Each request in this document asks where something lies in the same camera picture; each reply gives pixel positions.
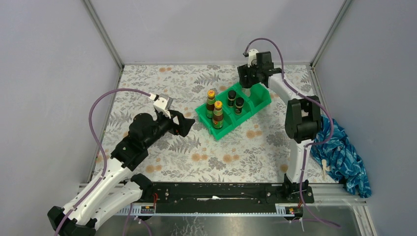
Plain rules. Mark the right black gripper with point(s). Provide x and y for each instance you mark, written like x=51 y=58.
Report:
x=244 y=71

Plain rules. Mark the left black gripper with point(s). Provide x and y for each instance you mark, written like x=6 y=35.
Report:
x=185 y=124

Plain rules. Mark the large clear black lid jar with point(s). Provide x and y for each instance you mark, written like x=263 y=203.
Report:
x=246 y=91

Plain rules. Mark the small black cap spice jar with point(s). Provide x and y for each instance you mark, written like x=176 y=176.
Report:
x=231 y=98

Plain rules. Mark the yellow cap sauce bottle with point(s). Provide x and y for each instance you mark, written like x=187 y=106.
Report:
x=210 y=103

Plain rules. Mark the green cap chili sauce bottle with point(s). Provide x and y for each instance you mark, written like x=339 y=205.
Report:
x=218 y=117

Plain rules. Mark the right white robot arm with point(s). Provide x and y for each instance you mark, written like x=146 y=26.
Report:
x=303 y=116

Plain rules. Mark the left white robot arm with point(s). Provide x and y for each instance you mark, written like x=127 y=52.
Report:
x=117 y=187

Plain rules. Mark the green bin near section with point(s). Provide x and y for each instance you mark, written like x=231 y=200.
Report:
x=229 y=121

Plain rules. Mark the blue patterned cloth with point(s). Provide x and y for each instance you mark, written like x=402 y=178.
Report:
x=340 y=160

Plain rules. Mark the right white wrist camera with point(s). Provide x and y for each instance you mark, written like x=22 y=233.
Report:
x=251 y=56

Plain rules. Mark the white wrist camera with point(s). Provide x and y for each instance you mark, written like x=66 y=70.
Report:
x=251 y=56
x=162 y=104

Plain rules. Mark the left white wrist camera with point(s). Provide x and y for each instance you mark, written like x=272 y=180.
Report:
x=162 y=104

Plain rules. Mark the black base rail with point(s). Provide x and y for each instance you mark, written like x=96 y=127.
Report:
x=198 y=193

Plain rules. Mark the white slotted cable duct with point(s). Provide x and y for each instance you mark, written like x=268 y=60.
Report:
x=214 y=209

